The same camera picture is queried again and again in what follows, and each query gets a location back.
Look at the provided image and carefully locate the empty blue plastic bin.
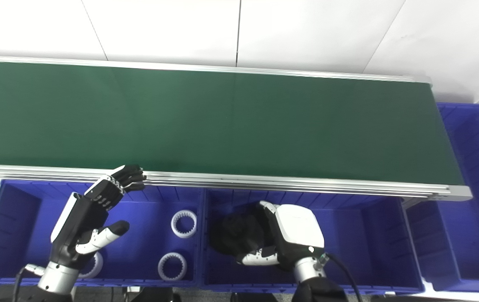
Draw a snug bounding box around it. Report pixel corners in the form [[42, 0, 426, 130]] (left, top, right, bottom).
[[404, 102, 479, 293]]

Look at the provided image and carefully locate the blue bin with black parts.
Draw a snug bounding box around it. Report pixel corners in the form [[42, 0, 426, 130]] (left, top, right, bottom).
[[199, 188, 427, 294]]

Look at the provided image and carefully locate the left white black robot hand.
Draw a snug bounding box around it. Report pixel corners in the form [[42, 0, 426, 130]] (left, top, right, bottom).
[[49, 164, 147, 270]]

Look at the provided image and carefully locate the green conveyor belt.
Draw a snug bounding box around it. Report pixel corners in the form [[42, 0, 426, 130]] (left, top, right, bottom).
[[0, 55, 474, 202]]

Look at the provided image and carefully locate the white toothed ring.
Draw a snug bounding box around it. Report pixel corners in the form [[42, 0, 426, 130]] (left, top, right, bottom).
[[158, 252, 188, 282], [78, 251, 104, 280], [171, 209, 198, 239]]

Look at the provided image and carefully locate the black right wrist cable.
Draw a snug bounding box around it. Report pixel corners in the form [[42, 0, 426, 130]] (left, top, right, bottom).
[[324, 253, 364, 302]]

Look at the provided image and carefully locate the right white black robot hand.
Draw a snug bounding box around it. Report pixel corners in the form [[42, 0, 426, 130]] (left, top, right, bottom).
[[236, 200, 326, 266]]

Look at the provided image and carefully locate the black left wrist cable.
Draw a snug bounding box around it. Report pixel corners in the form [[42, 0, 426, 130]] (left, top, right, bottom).
[[10, 264, 46, 302]]

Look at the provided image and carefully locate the blue bin with white rings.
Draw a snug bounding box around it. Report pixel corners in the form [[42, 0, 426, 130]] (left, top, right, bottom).
[[0, 179, 207, 288]]

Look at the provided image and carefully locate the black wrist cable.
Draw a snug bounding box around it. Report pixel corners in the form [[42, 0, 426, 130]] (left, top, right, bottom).
[[10, 264, 46, 302], [324, 253, 364, 302]]

